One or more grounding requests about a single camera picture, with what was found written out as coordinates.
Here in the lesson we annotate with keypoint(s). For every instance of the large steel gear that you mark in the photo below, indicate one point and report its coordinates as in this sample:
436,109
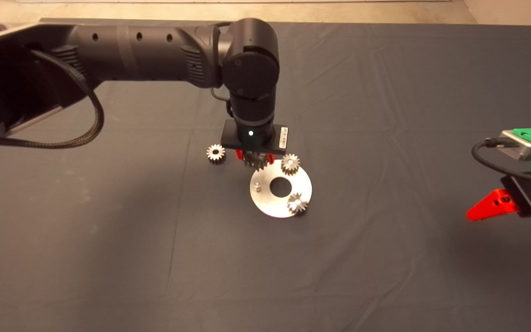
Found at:
254,162

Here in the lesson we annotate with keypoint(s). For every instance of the dark grey table cloth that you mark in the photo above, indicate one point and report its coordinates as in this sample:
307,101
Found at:
339,276

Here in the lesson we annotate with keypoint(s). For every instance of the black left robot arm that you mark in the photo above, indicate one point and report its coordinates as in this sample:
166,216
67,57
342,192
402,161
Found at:
155,50

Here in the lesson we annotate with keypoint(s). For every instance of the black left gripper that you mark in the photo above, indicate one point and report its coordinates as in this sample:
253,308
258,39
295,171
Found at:
254,136

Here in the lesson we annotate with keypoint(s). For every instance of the small steel gear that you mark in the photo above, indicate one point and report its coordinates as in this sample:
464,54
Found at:
298,206
211,156
291,166

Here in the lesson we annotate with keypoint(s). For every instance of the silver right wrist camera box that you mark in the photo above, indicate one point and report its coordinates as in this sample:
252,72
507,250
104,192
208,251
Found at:
517,146

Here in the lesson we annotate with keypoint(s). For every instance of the round metal plate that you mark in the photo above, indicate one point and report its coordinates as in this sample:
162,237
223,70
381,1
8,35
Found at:
270,207

